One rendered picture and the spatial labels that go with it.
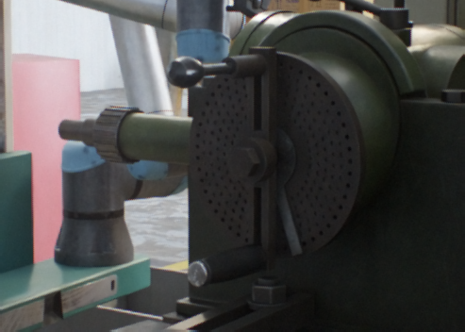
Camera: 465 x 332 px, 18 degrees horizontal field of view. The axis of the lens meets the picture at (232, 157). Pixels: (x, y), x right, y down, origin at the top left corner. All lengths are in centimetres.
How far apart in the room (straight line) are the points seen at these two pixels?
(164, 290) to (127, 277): 104
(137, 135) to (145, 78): 116
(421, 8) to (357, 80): 39
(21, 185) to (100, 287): 24
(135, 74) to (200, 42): 55
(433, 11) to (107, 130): 45
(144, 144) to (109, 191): 131
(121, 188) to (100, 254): 13
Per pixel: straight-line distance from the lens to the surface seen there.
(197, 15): 207
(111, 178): 275
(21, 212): 275
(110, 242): 275
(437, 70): 140
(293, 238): 132
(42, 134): 575
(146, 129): 144
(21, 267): 276
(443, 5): 171
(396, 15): 142
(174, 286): 379
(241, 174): 129
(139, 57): 261
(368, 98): 134
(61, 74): 577
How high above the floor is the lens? 136
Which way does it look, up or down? 8 degrees down
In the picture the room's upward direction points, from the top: straight up
